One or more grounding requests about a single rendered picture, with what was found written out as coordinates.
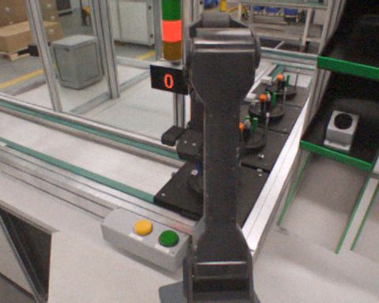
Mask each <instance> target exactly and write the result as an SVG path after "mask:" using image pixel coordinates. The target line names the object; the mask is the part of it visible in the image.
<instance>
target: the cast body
mask: <svg viewBox="0 0 379 303"><path fill-rule="evenodd" d="M358 120H359V116H358V115H355V114H346V113H344V112H340V111H337V110H334V111H333V115H332V116H331V120H330V122H329V124H328V128H327V132H326V137H325V142H324V144H323V148H326V149H328V150H332V151H334V152H337V153H342V154H344V155H346V156H348V154H349V152H350V148H351V145H352V141H353V139H354V138H355V132H356V130H357V124H358Z"/></svg>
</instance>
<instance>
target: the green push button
mask: <svg viewBox="0 0 379 303"><path fill-rule="evenodd" d="M159 240H160V242H161V243H162V244H163V245H165V246H171V245H174V244H175V243H176V242H177V241H178V235H177V234H176V232H174V231H173V230H165V231H164V232H162V234H161V235H160V236H159Z"/></svg>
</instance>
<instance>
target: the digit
mask: <svg viewBox="0 0 379 303"><path fill-rule="evenodd" d="M161 89H164V90H171V91H174V92H176V79H175V71H172V70H169V69H162V68H161Z"/></svg>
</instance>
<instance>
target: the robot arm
mask: <svg viewBox="0 0 379 303"><path fill-rule="evenodd" d="M260 60H261V42H260V40H259V38H258V37H257V33H256V32H255V31H254V29H253V27H251V26H250V25H247V24H245V23H244V22H241V21H238V20H237V19H235V15H234V14H233V13H228V12H209V13H201V14H197V19H196V20H195V21H194V22H192V23H191V24H188V26H185V65H184V66H183V67H182V81H185V84H188V85H189V97H190V120H189V121H188V123H187V125H186V129H185V128H182V127H180V126H174V125H173V126H172V127H170V128H169V129H168V130H167V131H166V132H165V133H163V134H162V136H161V144H164V145H166V146H169V147H174V146H175V145H176V140H177V141H178V144H177V146H176V150H177V153H178V157H179V158H180V159H181V160H186V161H188V162H191V163H194V165H195V167H196V168H197V170H198V173H199V175H200V176H203V175H204V212H203V215H204V216H202V218H201V220H200V221H196V222H195V224H194V230H193V248H188V252H187V253H186V256H185V258H184V259H183V260H182V271H183V296H184V297H185V298H187V303H254V302H255V300H254V291H253V261H252V252H251V249H250V247H249V246H248V243H247V242H246V238H245V236H244V234H243V231H242V229H241V228H240V226H239V225H238V223H237V221H238V220H237V212H238V169H239V166H238V163H239V162H240V160H242V157H243V156H244V155H245V153H246V146H245V143H240V142H238V137H239V112H241V110H240V106H241V104H242V103H243V101H244V99H245V97H247V94H248V93H249V92H250V89H251V88H252V87H253V85H254V81H255V73H256V69H258V68H259V64H260ZM192 275H194V277H193V276H192Z"/></svg>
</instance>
